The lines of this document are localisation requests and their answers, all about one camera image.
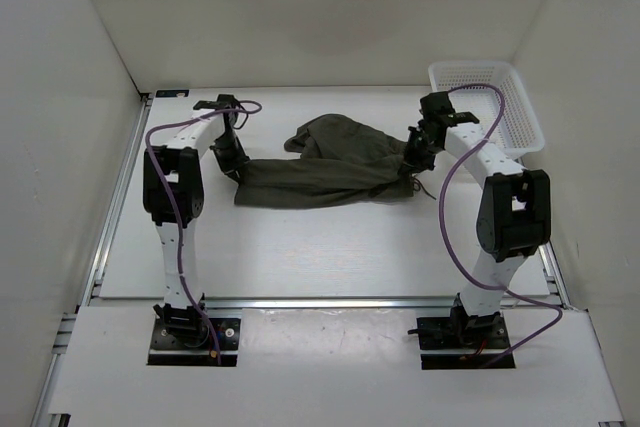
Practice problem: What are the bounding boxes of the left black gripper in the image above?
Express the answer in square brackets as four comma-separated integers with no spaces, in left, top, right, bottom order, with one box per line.
[209,132,249,182]

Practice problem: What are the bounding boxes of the olive green shorts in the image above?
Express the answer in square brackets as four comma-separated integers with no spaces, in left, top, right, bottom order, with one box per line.
[234,114,433,210]

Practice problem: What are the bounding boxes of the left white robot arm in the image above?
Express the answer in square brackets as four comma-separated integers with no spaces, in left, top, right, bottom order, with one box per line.
[142,94,262,347]

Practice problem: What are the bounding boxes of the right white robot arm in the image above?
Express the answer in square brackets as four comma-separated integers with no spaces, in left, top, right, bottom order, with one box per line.
[402,91,551,347]

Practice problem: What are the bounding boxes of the small blue corner label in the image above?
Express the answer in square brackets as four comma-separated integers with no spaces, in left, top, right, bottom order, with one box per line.
[155,89,190,98]

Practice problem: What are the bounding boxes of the white plastic basket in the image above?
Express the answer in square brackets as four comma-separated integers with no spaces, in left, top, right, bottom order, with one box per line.
[428,60,545,159]

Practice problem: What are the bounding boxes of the aluminium rail frame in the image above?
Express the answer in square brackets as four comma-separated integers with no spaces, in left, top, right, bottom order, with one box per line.
[29,91,626,427]

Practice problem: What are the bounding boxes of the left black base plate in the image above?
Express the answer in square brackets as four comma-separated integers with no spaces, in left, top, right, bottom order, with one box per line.
[147,318,241,368]

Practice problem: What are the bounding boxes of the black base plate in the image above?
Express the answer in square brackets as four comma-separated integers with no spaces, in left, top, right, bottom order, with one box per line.
[407,317,516,371]
[147,318,241,368]

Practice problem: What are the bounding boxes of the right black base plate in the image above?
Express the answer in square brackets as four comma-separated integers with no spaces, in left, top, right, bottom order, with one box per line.
[407,317,516,371]

